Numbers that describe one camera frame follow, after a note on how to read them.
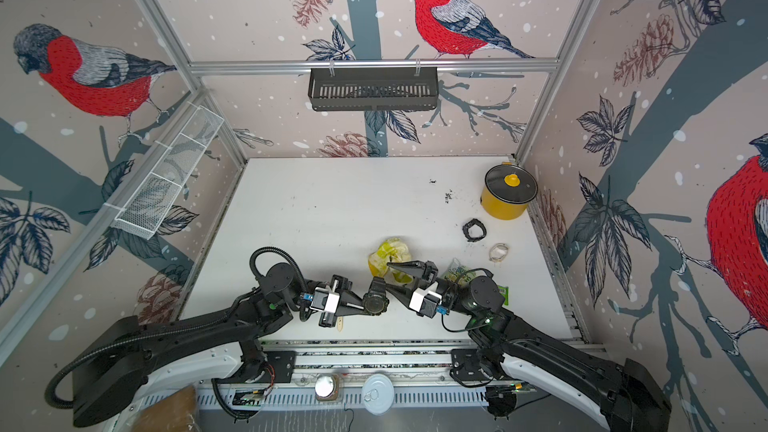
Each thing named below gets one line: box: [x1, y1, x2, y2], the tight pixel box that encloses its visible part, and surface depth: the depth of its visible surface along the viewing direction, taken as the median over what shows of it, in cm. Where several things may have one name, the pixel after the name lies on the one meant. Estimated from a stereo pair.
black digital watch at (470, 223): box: [462, 218, 487, 242], surface depth 100 cm
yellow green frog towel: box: [368, 237, 413, 284], surface depth 87 cm
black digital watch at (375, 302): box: [363, 276, 390, 316], surface depth 58 cm
